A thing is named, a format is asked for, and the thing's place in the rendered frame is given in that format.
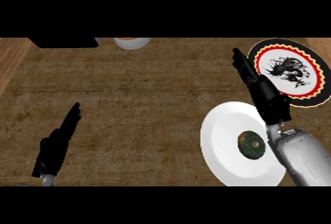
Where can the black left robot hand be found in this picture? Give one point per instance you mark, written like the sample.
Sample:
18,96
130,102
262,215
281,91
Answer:
55,148

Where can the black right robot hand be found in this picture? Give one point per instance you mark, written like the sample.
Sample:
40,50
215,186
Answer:
268,93

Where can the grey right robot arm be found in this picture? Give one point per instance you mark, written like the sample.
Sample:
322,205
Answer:
302,157

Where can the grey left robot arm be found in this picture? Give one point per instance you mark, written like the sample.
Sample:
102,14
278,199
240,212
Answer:
46,180

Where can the black-rimmed dragon print plate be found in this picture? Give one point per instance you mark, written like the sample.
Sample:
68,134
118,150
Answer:
293,67

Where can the dark green squash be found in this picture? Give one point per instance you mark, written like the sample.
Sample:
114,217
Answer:
251,145

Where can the plain white plate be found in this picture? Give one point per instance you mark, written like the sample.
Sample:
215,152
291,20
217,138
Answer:
228,140

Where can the white cup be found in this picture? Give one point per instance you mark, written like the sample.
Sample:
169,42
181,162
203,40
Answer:
132,43

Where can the black appliance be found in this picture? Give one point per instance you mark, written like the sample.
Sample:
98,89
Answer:
64,41

